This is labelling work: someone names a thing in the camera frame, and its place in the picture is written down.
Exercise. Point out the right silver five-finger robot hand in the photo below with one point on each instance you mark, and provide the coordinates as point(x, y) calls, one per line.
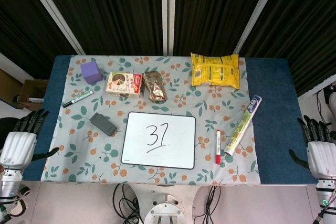
point(321, 158)

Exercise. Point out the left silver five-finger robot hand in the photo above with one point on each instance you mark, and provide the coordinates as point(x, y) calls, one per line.
point(18, 148)

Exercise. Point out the dark grey whiteboard eraser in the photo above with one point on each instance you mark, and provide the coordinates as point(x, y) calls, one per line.
point(103, 123)

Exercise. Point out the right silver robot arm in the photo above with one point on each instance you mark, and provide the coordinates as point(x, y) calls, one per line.
point(326, 197)

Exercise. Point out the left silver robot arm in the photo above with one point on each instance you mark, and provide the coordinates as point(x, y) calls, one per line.
point(9, 184)

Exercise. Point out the green marker pen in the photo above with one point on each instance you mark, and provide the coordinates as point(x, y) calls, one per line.
point(78, 98)

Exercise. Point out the red marker pen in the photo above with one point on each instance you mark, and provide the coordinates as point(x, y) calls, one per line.
point(218, 146)

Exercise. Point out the brown cardboard box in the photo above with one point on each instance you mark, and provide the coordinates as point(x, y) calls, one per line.
point(30, 91)

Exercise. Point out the blue felt table cover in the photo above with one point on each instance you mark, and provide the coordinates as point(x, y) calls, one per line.
point(275, 90)

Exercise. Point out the cling film roll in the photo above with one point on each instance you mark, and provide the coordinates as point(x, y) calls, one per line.
point(242, 125)

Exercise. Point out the purple foam cube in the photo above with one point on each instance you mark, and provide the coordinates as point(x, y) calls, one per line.
point(91, 73)

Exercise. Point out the cookie box with chocolate pictures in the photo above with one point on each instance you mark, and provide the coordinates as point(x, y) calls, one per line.
point(123, 85)

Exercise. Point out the yellow snack bag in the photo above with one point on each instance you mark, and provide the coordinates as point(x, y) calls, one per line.
point(215, 70)

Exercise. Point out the floral fruit-print tablecloth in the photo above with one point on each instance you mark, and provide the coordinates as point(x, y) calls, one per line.
point(183, 103)

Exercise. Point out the gold foil snack bag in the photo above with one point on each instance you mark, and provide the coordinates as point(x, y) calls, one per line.
point(155, 87)

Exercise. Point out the white robot torso base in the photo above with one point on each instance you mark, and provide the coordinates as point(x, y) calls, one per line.
point(166, 212)

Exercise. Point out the black pleated curtain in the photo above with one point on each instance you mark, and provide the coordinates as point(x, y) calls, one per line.
point(113, 11)

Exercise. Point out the white metal frame post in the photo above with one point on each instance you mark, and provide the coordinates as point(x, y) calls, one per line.
point(168, 11)
point(56, 15)
point(258, 11)

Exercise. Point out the white whiteboard with black frame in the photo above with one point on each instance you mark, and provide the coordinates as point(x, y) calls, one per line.
point(178, 142)

